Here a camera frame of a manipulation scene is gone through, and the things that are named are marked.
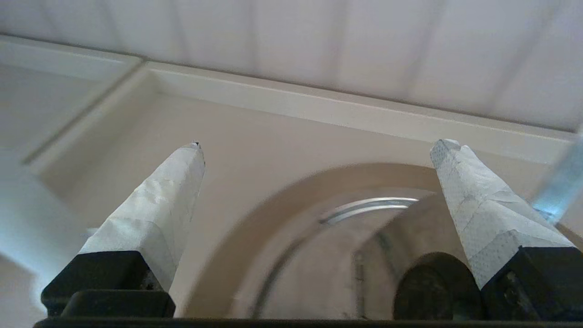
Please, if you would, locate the tissue-wrapped left gripper left finger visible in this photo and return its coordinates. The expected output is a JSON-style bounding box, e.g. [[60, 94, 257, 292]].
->
[[41, 142, 205, 318]]

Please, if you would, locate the tissue-wrapped left gripper right finger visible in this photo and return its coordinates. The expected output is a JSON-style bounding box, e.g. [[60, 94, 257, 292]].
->
[[430, 138, 583, 319]]

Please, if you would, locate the steel lid with black knob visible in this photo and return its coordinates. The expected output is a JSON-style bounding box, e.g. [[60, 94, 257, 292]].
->
[[251, 197, 486, 319]]

